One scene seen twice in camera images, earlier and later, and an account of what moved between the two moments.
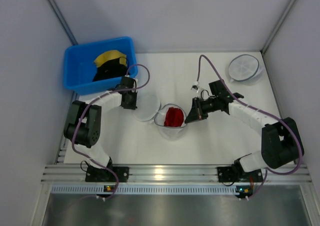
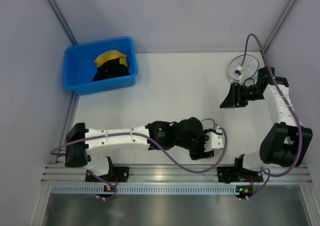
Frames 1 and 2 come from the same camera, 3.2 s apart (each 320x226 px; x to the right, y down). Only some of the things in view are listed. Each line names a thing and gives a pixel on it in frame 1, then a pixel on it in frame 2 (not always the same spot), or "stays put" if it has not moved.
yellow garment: x=111 y=55 stays put
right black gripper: x=196 y=110 → x=236 y=94
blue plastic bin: x=79 y=69 stays put
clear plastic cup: x=148 y=108 → x=208 y=123
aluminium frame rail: x=170 y=174 stays put
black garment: x=112 y=69 stays put
